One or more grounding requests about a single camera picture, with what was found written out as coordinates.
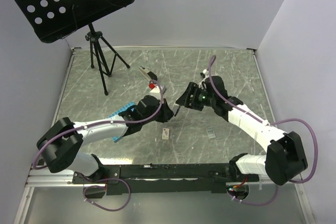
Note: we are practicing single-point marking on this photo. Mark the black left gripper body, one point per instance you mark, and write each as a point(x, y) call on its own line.
point(162, 116)

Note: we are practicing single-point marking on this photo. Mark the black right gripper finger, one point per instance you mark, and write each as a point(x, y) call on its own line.
point(183, 101)
point(187, 93)

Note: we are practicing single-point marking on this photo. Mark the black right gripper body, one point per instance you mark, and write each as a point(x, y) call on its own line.
point(203, 99)

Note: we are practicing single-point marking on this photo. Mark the beige black large stapler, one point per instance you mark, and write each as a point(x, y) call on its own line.
point(149, 75)

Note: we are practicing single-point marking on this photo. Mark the pale green small stapler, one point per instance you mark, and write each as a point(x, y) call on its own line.
point(175, 109)

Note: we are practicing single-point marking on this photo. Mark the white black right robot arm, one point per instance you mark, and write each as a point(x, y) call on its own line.
point(285, 156)

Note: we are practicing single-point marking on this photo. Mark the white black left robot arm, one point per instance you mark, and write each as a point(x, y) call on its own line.
point(60, 145)

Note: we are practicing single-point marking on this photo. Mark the black perforated music stand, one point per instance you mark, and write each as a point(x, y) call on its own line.
point(57, 19)

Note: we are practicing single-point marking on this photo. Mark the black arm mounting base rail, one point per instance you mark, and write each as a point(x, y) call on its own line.
point(167, 178)

